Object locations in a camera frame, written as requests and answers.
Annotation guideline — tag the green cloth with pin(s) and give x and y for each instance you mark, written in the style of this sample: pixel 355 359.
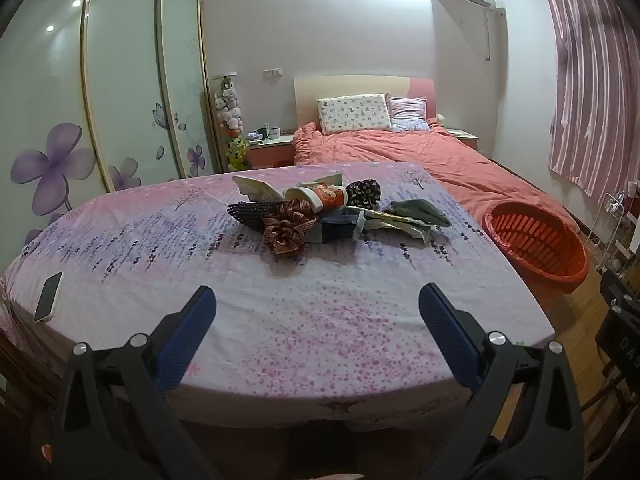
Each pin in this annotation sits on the green cloth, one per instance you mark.
pixel 417 211

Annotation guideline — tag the column of plush toys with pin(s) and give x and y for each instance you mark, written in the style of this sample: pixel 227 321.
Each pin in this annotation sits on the column of plush toys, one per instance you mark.
pixel 230 115

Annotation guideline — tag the orange duvet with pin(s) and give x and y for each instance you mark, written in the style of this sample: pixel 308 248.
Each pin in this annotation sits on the orange duvet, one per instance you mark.
pixel 425 155

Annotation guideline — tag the small white plush toy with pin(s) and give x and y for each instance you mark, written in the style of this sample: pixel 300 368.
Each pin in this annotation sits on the small white plush toy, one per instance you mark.
pixel 439 119

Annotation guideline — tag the striped pink pillow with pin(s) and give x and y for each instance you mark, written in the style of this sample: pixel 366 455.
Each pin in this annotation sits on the striped pink pillow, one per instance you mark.
pixel 407 112

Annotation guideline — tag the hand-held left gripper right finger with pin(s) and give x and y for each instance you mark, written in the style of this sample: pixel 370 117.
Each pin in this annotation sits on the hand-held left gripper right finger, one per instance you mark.
pixel 447 340

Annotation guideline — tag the white mug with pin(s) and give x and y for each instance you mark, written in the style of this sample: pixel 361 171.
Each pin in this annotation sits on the white mug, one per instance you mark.
pixel 274 133

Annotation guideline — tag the white plastic wrapper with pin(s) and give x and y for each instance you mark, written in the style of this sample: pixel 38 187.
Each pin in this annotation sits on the white plastic wrapper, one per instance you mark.
pixel 400 227

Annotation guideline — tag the red and white paper cup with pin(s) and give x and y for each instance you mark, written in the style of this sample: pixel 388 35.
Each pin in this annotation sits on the red and white paper cup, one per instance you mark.
pixel 327 197

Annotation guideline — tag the plaid ribbon bow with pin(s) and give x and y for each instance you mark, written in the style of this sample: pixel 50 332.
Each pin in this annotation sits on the plaid ribbon bow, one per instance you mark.
pixel 286 230

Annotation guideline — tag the pink striped curtain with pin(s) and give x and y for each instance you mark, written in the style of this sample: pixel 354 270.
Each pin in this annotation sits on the pink striped curtain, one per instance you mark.
pixel 595 85

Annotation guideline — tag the black floral scrunchie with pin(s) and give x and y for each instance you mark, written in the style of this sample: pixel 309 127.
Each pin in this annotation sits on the black floral scrunchie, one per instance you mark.
pixel 364 192

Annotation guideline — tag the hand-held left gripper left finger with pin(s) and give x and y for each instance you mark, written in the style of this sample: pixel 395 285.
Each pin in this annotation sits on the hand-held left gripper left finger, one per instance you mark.
pixel 187 340

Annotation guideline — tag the black mesh cloth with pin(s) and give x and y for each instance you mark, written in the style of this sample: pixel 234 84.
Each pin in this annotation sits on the black mesh cloth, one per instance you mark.
pixel 250 212

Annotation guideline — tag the floral pink tablecloth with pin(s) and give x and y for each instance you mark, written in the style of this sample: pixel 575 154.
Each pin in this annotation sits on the floral pink tablecloth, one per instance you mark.
pixel 300 310

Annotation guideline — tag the white nightstand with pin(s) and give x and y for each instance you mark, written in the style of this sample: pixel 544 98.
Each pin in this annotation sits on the white nightstand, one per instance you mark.
pixel 462 136

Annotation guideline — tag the orange plastic basket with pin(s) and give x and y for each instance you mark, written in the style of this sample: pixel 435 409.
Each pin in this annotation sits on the orange plastic basket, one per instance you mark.
pixel 542 260

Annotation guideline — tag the wardrobe with flower doors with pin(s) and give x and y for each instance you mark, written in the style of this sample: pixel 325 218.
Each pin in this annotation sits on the wardrobe with flower doors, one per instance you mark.
pixel 115 60

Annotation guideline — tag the white paper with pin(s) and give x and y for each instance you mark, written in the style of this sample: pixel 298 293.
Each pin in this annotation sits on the white paper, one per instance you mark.
pixel 265 187

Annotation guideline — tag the blue tissue packet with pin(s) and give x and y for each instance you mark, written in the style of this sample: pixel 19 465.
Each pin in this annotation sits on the blue tissue packet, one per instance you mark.
pixel 337 230

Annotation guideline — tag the white wall socket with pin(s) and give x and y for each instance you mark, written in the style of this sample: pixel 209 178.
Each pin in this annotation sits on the white wall socket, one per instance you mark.
pixel 272 72

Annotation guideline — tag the pink nightstand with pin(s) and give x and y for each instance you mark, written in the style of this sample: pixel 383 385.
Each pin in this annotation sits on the pink nightstand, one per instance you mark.
pixel 270 156

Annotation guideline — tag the floral white pillow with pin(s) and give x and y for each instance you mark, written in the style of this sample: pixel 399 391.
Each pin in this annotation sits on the floral white pillow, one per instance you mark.
pixel 352 112

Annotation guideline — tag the cream and pink headboard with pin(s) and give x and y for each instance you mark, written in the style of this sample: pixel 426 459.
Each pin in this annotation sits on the cream and pink headboard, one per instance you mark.
pixel 350 85

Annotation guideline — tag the smartphone with white case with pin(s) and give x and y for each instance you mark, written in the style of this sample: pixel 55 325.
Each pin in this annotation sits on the smartphone with white case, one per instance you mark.
pixel 48 296

